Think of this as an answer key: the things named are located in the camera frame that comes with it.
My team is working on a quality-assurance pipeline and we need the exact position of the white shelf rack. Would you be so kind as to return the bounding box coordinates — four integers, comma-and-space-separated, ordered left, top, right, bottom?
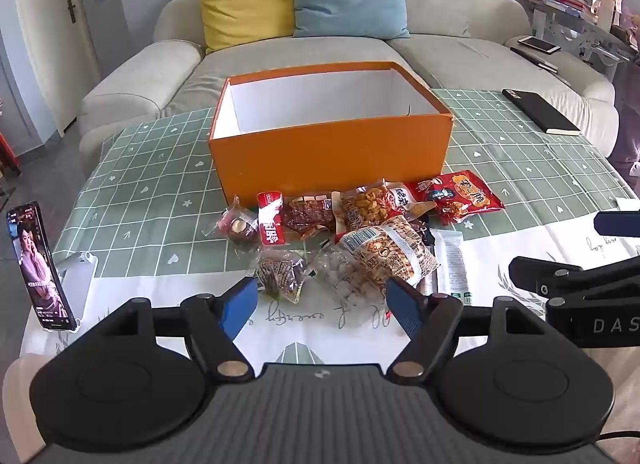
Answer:
517, 0, 640, 90

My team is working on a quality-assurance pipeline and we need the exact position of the black remote control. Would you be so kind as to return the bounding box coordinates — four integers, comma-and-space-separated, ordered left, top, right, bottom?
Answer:
510, 47, 558, 72

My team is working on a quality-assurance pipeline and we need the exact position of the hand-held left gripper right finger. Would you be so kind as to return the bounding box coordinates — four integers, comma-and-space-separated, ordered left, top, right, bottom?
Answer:
386, 277, 548, 385

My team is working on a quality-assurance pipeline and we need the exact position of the green white snack bar packet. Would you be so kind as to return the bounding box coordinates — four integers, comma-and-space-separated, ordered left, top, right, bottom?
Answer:
430, 227, 473, 305

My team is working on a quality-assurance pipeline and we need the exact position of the white phone stand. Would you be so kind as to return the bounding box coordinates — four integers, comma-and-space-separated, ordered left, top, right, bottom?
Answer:
52, 251, 98, 320

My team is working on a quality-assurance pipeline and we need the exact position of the beige sofa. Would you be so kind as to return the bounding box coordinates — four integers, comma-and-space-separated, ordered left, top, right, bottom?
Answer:
77, 0, 621, 175

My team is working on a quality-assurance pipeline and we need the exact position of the white door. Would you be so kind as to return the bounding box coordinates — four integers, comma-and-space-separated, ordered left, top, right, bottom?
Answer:
12, 0, 103, 137

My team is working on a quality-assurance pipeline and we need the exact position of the orange cardboard box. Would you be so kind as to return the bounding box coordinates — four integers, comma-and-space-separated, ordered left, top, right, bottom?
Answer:
208, 61, 455, 205

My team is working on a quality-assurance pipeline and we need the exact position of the brown gold snack packet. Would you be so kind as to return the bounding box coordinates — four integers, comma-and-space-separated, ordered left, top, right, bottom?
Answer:
252, 249, 311, 305

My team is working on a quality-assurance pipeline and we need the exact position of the black notebook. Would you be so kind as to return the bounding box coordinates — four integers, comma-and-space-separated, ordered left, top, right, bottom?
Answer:
501, 88, 582, 136

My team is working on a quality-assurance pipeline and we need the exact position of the large clear peanut packet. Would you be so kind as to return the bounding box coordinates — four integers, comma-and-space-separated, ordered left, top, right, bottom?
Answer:
337, 217, 441, 287

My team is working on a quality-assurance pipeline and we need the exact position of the smartphone with lit screen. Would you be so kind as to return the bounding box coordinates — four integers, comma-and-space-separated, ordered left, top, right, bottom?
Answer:
6, 201, 78, 332

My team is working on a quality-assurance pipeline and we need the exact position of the clear orange bean snack packet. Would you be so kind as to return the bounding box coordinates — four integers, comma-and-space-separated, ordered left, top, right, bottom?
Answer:
334, 179, 416, 235

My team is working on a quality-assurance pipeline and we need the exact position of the red chip packet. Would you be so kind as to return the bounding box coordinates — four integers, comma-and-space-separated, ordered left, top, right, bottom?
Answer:
404, 170, 506, 226

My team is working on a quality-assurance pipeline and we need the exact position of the small dark candy wrapper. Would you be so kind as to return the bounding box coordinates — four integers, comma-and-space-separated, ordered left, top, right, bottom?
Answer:
412, 219, 437, 246

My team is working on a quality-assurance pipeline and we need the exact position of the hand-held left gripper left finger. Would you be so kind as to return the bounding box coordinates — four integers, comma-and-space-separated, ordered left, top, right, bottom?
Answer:
95, 277, 259, 379

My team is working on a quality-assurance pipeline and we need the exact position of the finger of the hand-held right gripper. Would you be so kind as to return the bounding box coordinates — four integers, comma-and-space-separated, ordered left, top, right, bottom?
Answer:
594, 211, 640, 237
509, 255, 640, 302

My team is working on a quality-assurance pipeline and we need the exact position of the clear white candy packet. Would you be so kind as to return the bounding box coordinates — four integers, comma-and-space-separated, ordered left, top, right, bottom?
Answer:
310, 244, 391, 315

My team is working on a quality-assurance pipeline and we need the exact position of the clear purple pastry packet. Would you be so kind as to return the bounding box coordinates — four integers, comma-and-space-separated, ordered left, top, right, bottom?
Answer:
202, 197, 261, 245

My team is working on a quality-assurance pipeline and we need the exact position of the white smartphone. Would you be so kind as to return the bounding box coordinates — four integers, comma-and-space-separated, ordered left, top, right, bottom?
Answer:
517, 35, 562, 54

